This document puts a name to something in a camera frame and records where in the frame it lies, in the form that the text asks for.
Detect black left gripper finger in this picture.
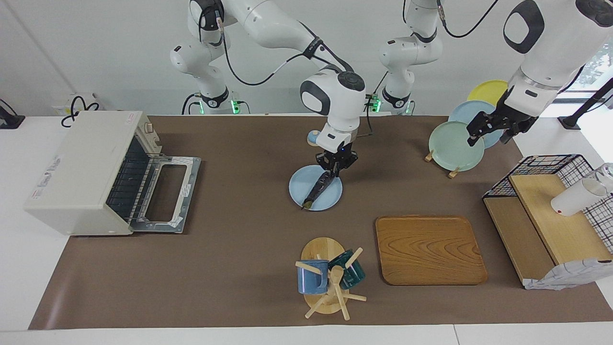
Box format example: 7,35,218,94
467,113,491,147
499,122,523,144

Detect dark purple eggplant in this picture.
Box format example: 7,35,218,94
301,171,336,211

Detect small light blue plate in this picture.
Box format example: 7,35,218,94
289,165,343,211

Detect glass oven door with handle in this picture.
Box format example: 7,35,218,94
132,154,202,234

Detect white toaster oven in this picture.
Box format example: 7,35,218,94
24,111,163,236

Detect large light blue plate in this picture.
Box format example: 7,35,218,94
448,100,503,149

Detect pale green plate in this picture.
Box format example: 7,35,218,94
428,121,485,172

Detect yellow plate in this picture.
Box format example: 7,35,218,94
467,80,509,107

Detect wooden plate rack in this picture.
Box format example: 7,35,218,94
424,149,461,179

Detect wooden mug tree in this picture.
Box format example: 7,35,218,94
295,237,367,321

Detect white plastic cup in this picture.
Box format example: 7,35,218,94
550,178,609,217

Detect clear glass cup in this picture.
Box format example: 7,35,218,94
587,163,613,195

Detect dark green enamel mug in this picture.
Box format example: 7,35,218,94
329,249,366,290

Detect wooden stepped shelf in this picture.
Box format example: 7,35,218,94
483,173,613,288

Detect blue enamel mug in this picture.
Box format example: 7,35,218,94
297,259,330,295

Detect wooden serving tray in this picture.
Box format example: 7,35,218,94
375,215,488,286

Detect brown table mat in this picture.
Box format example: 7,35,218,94
28,115,613,330

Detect white patterned cloth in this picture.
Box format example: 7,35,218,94
523,258,613,291

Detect black table clamp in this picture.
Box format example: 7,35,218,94
0,98,25,130

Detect black base cable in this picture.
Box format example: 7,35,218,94
354,72,389,139
182,93,203,115

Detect black wire basket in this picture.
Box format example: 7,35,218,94
482,154,613,254

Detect black camera stand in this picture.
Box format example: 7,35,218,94
558,77,613,130

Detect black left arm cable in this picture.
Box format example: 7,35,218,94
432,0,499,39

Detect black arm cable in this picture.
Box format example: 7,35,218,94
218,19,352,87
432,0,499,39

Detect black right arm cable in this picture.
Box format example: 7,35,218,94
218,19,352,87

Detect metal wire oven rack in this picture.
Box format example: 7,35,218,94
106,137,155,222

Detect black oven power cable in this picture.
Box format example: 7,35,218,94
61,95,102,128

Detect white wall socket box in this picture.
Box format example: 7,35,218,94
52,93,99,115

